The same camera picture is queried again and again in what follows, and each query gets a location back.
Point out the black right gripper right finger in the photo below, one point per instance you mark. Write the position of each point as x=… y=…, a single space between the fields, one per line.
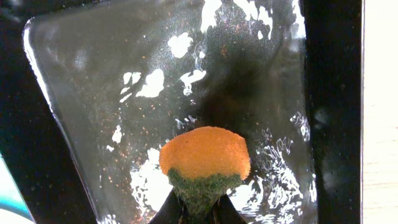
x=226 y=212

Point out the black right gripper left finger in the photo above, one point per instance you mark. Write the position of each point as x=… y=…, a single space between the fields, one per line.
x=170 y=212

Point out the orange green sponge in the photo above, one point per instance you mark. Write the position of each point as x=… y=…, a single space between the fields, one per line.
x=202 y=165

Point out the black plastic tray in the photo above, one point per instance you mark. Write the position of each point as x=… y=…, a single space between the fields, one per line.
x=92 y=90

